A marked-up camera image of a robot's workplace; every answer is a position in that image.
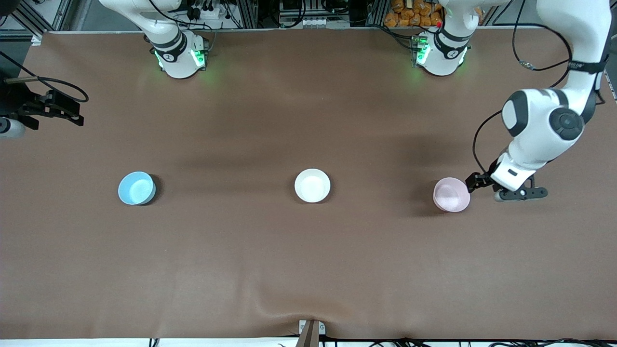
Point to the brown table cloth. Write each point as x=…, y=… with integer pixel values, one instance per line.
x=308, y=270

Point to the orange packets pile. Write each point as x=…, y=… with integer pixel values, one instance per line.
x=412, y=13

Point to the white power strip with plugs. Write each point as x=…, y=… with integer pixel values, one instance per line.
x=207, y=12

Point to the pink bowl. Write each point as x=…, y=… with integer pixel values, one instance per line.
x=450, y=194

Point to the green-lit box at left arm base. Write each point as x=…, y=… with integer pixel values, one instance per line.
x=419, y=50

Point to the blue bowl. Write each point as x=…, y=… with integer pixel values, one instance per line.
x=136, y=189

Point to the aluminium frame post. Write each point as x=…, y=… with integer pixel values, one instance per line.
x=247, y=13
x=377, y=12

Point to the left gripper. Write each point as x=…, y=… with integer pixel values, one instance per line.
x=483, y=179

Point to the aluminium frame rail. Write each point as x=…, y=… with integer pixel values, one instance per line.
x=60, y=14

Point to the brown camera post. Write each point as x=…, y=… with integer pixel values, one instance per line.
x=308, y=337

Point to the white metal edge bracket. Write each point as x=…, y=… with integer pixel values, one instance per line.
x=322, y=327

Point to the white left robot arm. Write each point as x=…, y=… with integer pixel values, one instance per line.
x=578, y=29

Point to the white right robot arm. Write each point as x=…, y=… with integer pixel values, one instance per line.
x=176, y=58

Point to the green-lit box at right arm base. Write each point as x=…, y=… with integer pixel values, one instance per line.
x=200, y=54

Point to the small white power strip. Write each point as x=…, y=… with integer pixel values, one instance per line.
x=313, y=22

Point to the white bowl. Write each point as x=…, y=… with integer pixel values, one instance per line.
x=312, y=185

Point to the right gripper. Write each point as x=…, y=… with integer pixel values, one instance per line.
x=15, y=102

